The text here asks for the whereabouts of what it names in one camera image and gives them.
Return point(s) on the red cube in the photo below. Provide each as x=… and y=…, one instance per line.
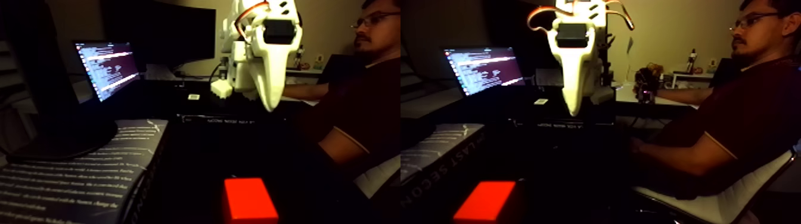
x=250, y=199

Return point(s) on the person's left hand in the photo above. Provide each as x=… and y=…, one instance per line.
x=638, y=147

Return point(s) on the person's right hand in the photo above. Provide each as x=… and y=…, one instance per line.
x=651, y=75

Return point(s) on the black box with white print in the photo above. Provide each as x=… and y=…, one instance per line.
x=219, y=119

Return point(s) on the wide black monitor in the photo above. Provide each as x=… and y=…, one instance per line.
x=163, y=31

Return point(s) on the open laptop with lit screen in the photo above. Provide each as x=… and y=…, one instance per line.
x=109, y=66

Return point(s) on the large black monitor with stand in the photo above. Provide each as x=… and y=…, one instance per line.
x=37, y=75

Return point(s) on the black book with white text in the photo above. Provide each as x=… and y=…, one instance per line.
x=62, y=181

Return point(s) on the small dark figurine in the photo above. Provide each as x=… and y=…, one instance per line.
x=692, y=61

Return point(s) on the dark-framed eyeglasses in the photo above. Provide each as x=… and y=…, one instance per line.
x=744, y=22

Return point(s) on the white office chair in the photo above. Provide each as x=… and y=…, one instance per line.
x=732, y=203

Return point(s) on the person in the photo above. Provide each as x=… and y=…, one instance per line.
x=751, y=106

